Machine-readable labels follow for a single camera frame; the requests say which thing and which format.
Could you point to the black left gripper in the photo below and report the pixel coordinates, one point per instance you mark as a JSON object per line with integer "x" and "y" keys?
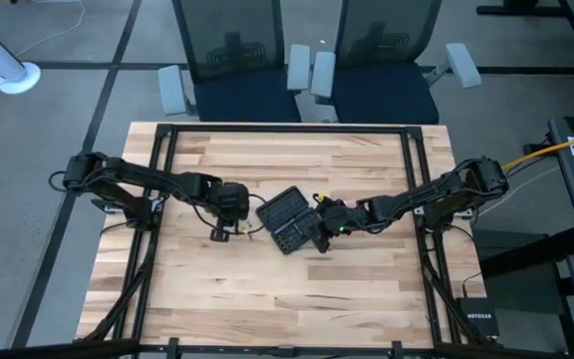
{"x": 232, "y": 202}

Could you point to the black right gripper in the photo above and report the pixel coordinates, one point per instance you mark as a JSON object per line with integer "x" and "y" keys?
{"x": 342, "y": 217}

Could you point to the black plastic tool case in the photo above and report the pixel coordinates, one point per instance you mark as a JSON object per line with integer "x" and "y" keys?
{"x": 287, "y": 219}

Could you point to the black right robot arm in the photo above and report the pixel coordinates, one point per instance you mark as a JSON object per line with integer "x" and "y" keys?
{"x": 431, "y": 192}

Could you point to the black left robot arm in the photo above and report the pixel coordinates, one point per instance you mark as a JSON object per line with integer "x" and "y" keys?
{"x": 142, "y": 177}

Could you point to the mesh-back office chair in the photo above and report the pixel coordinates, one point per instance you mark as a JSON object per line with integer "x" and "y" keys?
{"x": 384, "y": 92}
{"x": 244, "y": 95}

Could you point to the black desk foot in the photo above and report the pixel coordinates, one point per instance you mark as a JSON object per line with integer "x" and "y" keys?
{"x": 531, "y": 254}

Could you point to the white tower fan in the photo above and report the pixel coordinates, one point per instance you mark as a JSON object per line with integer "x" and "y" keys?
{"x": 3, "y": 65}

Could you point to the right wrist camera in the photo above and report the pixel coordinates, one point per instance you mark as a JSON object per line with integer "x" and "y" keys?
{"x": 321, "y": 244}

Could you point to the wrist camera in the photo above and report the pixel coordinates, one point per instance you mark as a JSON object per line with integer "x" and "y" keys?
{"x": 321, "y": 244}
{"x": 219, "y": 234}

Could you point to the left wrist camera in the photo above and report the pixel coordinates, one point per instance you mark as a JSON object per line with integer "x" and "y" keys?
{"x": 219, "y": 234}

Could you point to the black aluminium table frame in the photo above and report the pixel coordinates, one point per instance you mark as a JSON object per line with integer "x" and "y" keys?
{"x": 287, "y": 128}

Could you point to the black Netgear network switch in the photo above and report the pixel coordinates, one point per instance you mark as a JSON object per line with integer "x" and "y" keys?
{"x": 479, "y": 316}

